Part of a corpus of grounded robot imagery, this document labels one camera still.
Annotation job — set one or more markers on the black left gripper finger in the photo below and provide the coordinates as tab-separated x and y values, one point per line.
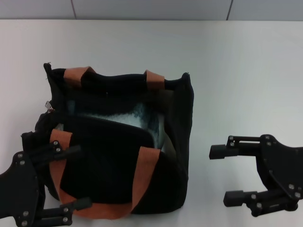
64	212
55	151

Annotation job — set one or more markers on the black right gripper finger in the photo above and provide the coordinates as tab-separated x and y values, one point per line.
260	202
236	147

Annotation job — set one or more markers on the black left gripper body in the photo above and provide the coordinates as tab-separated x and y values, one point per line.
16	194

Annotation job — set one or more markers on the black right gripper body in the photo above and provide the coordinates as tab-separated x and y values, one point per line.
286	170

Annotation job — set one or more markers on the silver zipper pull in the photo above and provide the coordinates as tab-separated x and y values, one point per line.
49	106

